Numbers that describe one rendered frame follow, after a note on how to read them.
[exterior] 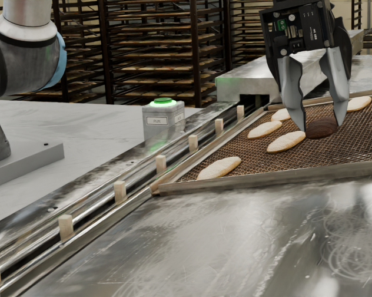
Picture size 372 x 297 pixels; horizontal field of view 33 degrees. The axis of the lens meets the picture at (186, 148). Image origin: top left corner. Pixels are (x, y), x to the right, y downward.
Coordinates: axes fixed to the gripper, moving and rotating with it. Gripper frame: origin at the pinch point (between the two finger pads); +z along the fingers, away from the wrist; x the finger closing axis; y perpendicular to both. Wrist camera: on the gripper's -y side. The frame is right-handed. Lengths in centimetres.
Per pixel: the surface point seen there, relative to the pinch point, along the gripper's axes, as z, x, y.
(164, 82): 13, -117, -259
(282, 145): 4.6, -6.8, -7.9
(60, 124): 2, -71, -61
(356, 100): 4.3, 2.1, -33.0
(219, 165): 4.3, -13.9, -0.5
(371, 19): 25, -17, -725
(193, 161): 4.9, -19.8, -7.6
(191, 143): 6.7, -27.8, -30.9
